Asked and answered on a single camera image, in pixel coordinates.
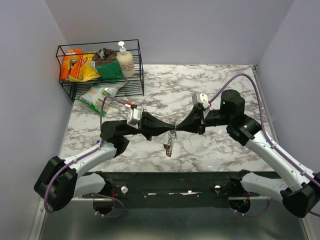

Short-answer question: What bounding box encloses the beige pump soap bottle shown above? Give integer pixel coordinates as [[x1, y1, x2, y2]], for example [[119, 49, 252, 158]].
[[117, 41, 135, 77]]

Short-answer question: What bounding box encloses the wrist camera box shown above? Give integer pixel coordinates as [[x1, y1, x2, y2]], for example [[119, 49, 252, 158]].
[[126, 107, 144, 130], [192, 92, 211, 110]]

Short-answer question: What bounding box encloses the metal disc with keyrings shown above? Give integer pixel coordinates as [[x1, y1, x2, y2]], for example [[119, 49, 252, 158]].
[[165, 127, 177, 158]]

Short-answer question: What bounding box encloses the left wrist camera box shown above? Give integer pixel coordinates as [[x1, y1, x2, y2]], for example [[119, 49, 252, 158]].
[[126, 107, 144, 130]]

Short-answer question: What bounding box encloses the blue green tissue pack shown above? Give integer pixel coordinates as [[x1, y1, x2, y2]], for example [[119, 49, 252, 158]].
[[96, 140, 104, 147]]

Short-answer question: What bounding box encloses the green white snack bag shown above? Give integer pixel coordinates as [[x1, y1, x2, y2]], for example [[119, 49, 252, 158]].
[[77, 81, 129, 117]]

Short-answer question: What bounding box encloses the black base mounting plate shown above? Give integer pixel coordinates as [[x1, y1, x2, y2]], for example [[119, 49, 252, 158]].
[[82, 171, 276, 210]]

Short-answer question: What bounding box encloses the orange razor package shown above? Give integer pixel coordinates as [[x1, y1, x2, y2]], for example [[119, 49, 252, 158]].
[[60, 48, 83, 81]]

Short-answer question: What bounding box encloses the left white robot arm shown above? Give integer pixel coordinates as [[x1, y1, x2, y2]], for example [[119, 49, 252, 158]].
[[33, 108, 176, 213]]

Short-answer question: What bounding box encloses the yellow chips bag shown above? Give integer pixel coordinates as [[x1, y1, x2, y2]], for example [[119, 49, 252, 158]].
[[69, 51, 100, 82]]

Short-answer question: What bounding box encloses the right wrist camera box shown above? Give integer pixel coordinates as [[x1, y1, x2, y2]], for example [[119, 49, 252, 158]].
[[192, 92, 211, 110]]

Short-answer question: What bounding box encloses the green and brown bag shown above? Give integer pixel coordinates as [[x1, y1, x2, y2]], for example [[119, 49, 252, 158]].
[[92, 47, 123, 82]]

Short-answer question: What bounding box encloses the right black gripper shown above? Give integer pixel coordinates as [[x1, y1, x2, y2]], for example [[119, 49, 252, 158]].
[[175, 105, 232, 135]]

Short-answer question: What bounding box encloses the black wire basket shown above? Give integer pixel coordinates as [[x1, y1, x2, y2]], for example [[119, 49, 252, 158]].
[[55, 39, 145, 101]]

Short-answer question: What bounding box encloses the key with red tag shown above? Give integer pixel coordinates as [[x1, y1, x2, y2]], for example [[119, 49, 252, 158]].
[[163, 144, 171, 151]]

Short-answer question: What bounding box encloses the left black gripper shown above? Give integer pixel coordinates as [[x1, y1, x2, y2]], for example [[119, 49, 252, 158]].
[[123, 108, 175, 141]]

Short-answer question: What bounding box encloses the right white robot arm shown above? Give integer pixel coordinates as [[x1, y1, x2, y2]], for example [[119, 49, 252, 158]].
[[176, 89, 320, 218]]

